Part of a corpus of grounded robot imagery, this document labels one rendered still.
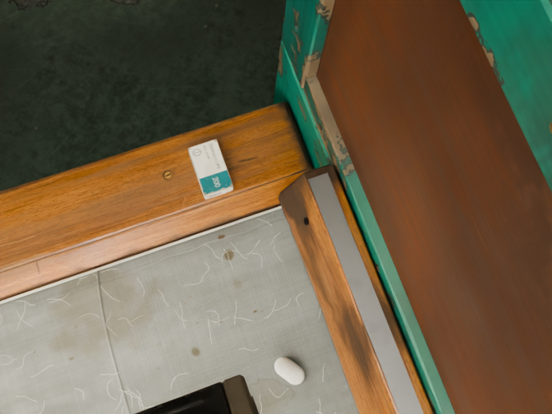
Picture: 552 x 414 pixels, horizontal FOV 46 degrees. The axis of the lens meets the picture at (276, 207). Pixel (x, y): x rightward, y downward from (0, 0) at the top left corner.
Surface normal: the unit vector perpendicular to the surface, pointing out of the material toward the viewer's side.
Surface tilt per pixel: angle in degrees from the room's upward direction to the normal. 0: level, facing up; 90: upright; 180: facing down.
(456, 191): 90
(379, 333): 0
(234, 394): 58
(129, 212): 0
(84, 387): 0
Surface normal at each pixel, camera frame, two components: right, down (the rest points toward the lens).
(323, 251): -0.84, 0.20
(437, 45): -0.94, 0.32
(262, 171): 0.05, -0.25
